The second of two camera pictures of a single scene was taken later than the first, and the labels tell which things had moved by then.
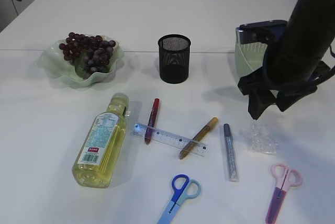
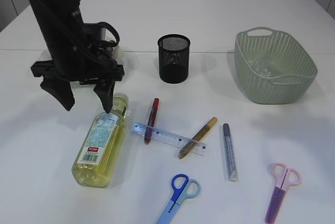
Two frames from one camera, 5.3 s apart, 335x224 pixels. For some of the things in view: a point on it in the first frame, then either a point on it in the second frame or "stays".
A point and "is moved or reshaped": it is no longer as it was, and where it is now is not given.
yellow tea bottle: [98, 154] stays
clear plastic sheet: [261, 140] is moved or reshaped
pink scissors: [285, 178] stays
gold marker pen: [198, 138] stays
